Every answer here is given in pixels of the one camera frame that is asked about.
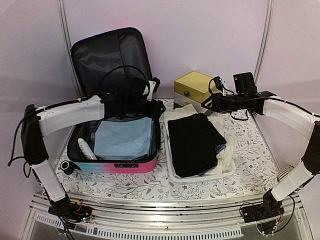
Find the left metal wall post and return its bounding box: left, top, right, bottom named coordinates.
left=56, top=0, right=76, bottom=53

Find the white plastic mesh basket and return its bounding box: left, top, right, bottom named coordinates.
left=163, top=126, right=227, bottom=184

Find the pale blue folded garment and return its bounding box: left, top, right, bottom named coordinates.
left=93, top=117, right=153, bottom=161

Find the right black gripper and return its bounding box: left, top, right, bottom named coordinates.
left=201, top=92, right=247, bottom=114

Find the dark blue patterned garment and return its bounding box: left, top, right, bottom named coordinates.
left=198, top=144, right=226, bottom=176

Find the white plastic bottle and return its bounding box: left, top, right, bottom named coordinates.
left=77, top=138, right=97, bottom=160

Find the yellow and white storage box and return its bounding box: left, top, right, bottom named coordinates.
left=173, top=70, right=213, bottom=113

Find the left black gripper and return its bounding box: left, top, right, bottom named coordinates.
left=126, top=97, right=166, bottom=119

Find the right metal wall post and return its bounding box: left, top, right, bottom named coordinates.
left=253, top=0, right=275, bottom=85

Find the black garment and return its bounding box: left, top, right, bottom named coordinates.
left=167, top=113, right=227, bottom=178

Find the pink and teal kids suitcase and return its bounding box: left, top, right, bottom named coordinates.
left=60, top=27, right=166, bottom=175

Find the metal wall post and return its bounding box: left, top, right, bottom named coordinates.
left=253, top=0, right=275, bottom=85
left=56, top=0, right=76, bottom=53

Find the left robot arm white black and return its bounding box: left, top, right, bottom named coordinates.
left=20, top=76, right=165, bottom=220

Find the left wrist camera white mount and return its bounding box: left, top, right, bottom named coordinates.
left=142, top=77, right=161, bottom=102

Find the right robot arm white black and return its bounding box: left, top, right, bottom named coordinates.
left=201, top=72, right=320, bottom=220

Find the aluminium front rail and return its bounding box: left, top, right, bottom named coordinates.
left=28, top=192, right=303, bottom=238

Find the floral white tablecloth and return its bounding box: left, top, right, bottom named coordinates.
left=54, top=113, right=278, bottom=202

